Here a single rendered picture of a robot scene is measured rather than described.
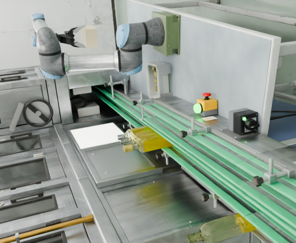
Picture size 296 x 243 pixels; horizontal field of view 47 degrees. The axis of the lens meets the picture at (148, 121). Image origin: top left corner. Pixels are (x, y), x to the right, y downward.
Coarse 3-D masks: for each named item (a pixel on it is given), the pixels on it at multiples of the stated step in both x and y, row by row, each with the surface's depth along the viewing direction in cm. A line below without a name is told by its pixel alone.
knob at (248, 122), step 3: (249, 120) 128; (252, 120) 127; (246, 123) 128; (249, 123) 127; (252, 123) 127; (255, 123) 127; (246, 126) 128; (249, 126) 126; (252, 126) 126; (255, 126) 126; (258, 126) 127; (249, 129) 127; (252, 129) 128
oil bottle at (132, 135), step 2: (148, 130) 183; (150, 130) 183; (152, 130) 183; (138, 132) 181; (140, 132) 181; (142, 132) 181; (144, 132) 181; (146, 132) 181; (148, 132) 180; (150, 132) 180; (152, 132) 180; (154, 132) 180; (132, 134) 180; (134, 134) 179; (136, 134) 179; (138, 134) 179; (140, 134) 178; (142, 134) 178; (144, 134) 178; (130, 136) 178; (132, 136) 177; (134, 136) 177; (130, 138) 178; (132, 138) 177; (132, 140) 177
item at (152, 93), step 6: (150, 66) 209; (156, 66) 195; (150, 72) 210; (150, 78) 211; (156, 78) 212; (150, 84) 212; (156, 84) 214; (150, 90) 214; (150, 96) 213; (156, 96) 211
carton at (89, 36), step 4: (84, 28) 223; (88, 28) 223; (92, 28) 223; (96, 28) 223; (84, 32) 224; (88, 32) 222; (92, 32) 223; (96, 32) 224; (84, 36) 226; (88, 36) 223; (92, 36) 224; (96, 36) 225; (84, 40) 229; (88, 40) 224; (92, 40) 225; (96, 40) 226; (84, 44) 231; (88, 44) 225; (92, 44) 226; (96, 44) 227
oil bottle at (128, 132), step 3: (144, 126) 188; (147, 126) 188; (129, 129) 186; (132, 129) 185; (135, 129) 185; (138, 129) 184; (141, 129) 184; (144, 129) 184; (147, 129) 185; (150, 129) 185; (126, 132) 184; (129, 132) 182; (132, 132) 182; (135, 132) 182; (129, 135) 182
